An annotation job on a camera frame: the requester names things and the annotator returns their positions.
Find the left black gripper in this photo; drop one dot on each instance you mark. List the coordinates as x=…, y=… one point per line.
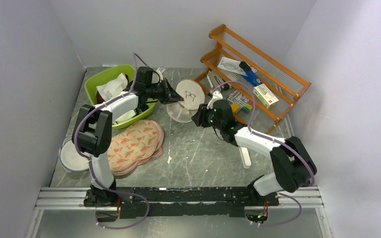
x=170, y=95

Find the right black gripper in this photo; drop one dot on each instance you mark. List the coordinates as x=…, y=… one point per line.
x=200, y=117

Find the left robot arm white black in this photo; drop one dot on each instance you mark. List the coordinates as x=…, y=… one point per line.
x=93, y=131

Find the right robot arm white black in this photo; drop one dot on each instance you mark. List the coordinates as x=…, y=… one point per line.
x=292, y=164

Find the colourful marker pack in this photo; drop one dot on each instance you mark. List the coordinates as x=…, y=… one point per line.
x=239, y=102

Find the white black items under rack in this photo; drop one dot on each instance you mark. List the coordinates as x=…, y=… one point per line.
x=214, y=80

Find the white plastic bar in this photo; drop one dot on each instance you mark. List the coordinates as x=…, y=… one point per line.
x=246, y=160

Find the orange wooden rack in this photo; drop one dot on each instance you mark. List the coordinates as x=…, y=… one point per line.
x=286, y=85

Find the white green box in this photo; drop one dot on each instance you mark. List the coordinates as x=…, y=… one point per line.
x=265, y=95

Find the white packet on rack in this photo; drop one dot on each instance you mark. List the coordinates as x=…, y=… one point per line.
x=231, y=65

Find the floral peach placemat stack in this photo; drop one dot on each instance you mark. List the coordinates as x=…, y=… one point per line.
x=135, y=146

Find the white cloth in basin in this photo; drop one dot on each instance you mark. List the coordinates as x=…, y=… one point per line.
x=112, y=88

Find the green plastic basin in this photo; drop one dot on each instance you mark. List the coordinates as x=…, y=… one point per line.
x=110, y=74

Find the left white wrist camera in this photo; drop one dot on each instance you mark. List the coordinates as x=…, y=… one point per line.
x=160, y=72

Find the blue handled tool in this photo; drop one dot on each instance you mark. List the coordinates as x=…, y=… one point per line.
x=250, y=76

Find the aluminium rail frame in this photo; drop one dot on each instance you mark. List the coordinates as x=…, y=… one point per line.
x=71, y=198

